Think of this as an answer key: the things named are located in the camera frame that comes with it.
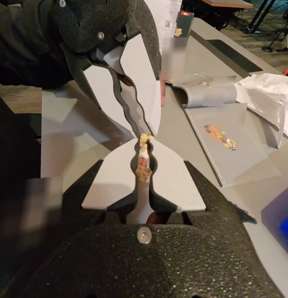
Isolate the black product box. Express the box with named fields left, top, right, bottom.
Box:
left=173, top=10, right=195, bottom=39

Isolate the long wooden table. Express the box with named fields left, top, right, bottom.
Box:
left=201, top=0, right=254, bottom=10

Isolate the blue plastic bin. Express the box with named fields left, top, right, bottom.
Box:
left=280, top=213, right=288, bottom=256

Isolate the brown tan brick model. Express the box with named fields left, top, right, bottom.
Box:
left=135, top=133, right=155, bottom=183

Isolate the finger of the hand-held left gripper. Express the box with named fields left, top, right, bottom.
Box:
left=120, top=33, right=162, bottom=136
left=84, top=65, right=140, bottom=138

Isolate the grey instruction booklet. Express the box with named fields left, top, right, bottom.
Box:
left=165, top=72, right=283, bottom=188

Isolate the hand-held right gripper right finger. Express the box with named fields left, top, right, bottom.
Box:
left=147, top=137, right=207, bottom=213

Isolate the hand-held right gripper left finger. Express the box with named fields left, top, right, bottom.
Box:
left=81, top=139, right=141, bottom=211

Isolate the person's left hand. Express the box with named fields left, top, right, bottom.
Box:
left=159, top=69, right=167, bottom=108

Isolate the white paper bag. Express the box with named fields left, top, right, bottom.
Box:
left=235, top=73, right=288, bottom=149
left=144, top=0, right=183, bottom=55

